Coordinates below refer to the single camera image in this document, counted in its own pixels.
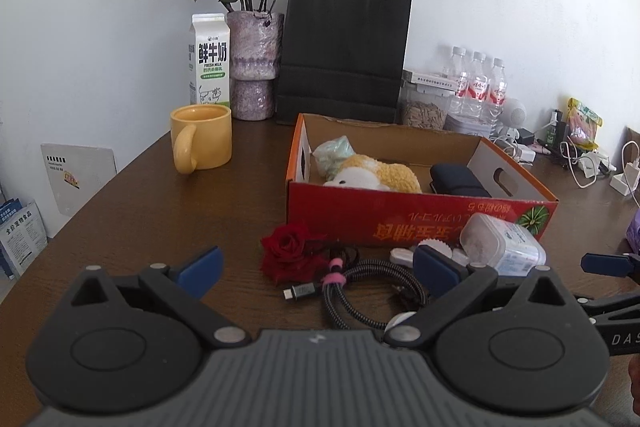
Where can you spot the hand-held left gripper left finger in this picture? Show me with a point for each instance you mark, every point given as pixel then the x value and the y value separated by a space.
pixel 202 272

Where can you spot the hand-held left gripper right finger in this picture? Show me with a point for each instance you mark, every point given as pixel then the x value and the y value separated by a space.
pixel 436 269

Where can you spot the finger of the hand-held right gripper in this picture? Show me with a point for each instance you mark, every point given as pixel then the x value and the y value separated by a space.
pixel 615 307
pixel 607 264

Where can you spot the large ribbed white cap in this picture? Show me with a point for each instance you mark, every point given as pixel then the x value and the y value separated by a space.
pixel 440 249

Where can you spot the white case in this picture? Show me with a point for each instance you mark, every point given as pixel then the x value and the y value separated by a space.
pixel 401 256

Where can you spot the red cardboard box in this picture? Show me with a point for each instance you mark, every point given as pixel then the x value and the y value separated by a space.
pixel 400 212

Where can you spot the white wet wipes canister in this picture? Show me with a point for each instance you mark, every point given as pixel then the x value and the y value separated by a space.
pixel 505 242

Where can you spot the red artificial rose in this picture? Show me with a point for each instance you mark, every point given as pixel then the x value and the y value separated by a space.
pixel 290 252

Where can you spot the navy zip case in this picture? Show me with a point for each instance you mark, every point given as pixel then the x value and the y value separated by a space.
pixel 457 179

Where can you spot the plush hamster toy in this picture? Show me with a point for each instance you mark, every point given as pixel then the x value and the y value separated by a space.
pixel 380 174

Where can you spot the iridescent plastic bag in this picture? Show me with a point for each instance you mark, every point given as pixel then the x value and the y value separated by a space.
pixel 332 154

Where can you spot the purple tissue pack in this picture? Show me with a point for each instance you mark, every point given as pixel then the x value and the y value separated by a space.
pixel 634 232

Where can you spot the yellow mug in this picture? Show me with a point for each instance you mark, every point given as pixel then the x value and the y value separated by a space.
pixel 202 139

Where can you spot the white charger box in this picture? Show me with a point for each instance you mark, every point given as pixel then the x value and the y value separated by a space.
pixel 526 154

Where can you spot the white earphones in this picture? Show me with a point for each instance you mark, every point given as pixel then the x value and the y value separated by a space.
pixel 505 148

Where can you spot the black upright device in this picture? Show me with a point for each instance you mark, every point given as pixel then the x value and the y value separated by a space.
pixel 559 132

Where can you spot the yellow snack packet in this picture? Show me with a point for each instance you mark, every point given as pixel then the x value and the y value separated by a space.
pixel 584 124

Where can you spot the printed tin box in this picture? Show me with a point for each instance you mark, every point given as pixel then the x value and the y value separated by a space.
pixel 467 126

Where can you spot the black power adapter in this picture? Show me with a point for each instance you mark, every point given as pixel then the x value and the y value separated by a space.
pixel 526 136

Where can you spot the clear jar of seeds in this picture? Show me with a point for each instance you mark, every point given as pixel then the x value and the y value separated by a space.
pixel 425 109

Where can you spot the white round robot speaker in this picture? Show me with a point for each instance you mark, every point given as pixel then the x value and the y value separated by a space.
pixel 512 114

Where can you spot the blue brochures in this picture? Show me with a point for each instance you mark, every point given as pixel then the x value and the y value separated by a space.
pixel 22 237

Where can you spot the flat white box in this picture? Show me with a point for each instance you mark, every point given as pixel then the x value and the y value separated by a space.
pixel 430 78

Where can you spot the white green milk carton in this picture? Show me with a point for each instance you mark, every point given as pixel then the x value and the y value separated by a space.
pixel 210 62

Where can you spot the purple speckled vase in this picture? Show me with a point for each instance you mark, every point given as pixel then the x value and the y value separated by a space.
pixel 255 62

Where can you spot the black paper bag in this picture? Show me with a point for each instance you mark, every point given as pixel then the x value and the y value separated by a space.
pixel 345 47

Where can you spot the white wall charger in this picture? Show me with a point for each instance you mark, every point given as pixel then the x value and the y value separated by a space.
pixel 627 179

